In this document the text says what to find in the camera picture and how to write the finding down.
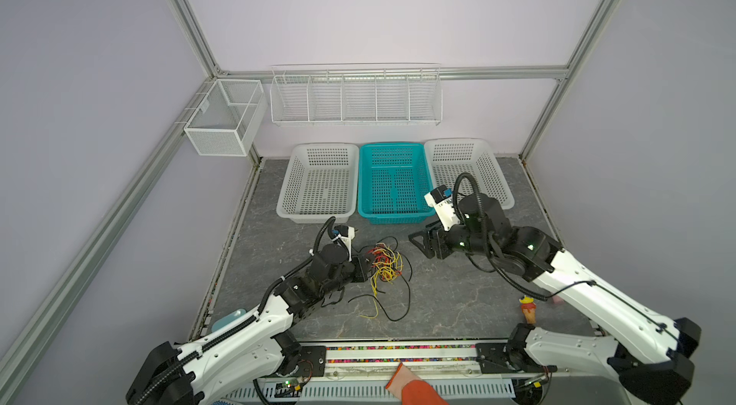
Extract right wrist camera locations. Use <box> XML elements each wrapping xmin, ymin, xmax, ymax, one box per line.
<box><xmin>425</xmin><ymin>184</ymin><xmax>460</xmax><ymax>232</ymax></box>

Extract red yellow black cables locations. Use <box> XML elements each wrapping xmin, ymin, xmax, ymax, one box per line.
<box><xmin>347</xmin><ymin>235</ymin><xmax>414</xmax><ymax>324</ymax></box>

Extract toy ice cream cone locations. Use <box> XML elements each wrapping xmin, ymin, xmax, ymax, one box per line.
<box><xmin>519</xmin><ymin>296</ymin><xmax>537</xmax><ymax>326</ymax></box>

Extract right white plastic basket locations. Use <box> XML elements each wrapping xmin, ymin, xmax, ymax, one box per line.
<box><xmin>424</xmin><ymin>138</ymin><xmax>515</xmax><ymax>211</ymax></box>

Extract white wire wall shelf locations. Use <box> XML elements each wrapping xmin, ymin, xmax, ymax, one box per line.
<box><xmin>270</xmin><ymin>63</ymin><xmax>444</xmax><ymax>126</ymax></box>

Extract teal plastic basket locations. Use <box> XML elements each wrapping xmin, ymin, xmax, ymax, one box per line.
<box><xmin>358</xmin><ymin>142</ymin><xmax>434</xmax><ymax>225</ymax></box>

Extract orange red glove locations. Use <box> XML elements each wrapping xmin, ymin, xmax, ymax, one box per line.
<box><xmin>384</xmin><ymin>363</ymin><xmax>448</xmax><ymax>405</ymax></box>

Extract white mesh wall box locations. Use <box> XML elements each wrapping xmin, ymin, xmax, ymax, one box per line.
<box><xmin>184</xmin><ymin>79</ymin><xmax>268</xmax><ymax>157</ymax></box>

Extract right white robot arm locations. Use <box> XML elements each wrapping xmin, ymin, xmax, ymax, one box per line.
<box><xmin>416</xmin><ymin>186</ymin><xmax>702</xmax><ymax>404</ymax></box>

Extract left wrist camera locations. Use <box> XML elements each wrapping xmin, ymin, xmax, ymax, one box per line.
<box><xmin>331</xmin><ymin>224</ymin><xmax>356</xmax><ymax>260</ymax></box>

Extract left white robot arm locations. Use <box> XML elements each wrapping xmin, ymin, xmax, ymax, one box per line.
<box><xmin>126</xmin><ymin>242</ymin><xmax>371</xmax><ymax>404</ymax></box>

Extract colourful bead strip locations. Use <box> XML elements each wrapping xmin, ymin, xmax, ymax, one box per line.
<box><xmin>326</xmin><ymin>342</ymin><xmax>477</xmax><ymax>364</ymax></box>

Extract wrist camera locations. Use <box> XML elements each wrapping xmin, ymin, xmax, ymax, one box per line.
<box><xmin>331</xmin><ymin>224</ymin><xmax>356</xmax><ymax>260</ymax></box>
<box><xmin>425</xmin><ymin>184</ymin><xmax>460</xmax><ymax>232</ymax></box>

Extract white plastic basket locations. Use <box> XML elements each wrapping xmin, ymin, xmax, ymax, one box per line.
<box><xmin>424</xmin><ymin>138</ymin><xmax>515</xmax><ymax>211</ymax></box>
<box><xmin>276</xmin><ymin>143</ymin><xmax>360</xmax><ymax>224</ymax></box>

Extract left white plastic basket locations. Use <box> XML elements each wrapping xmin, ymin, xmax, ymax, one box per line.
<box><xmin>276</xmin><ymin>143</ymin><xmax>360</xmax><ymax>224</ymax></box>

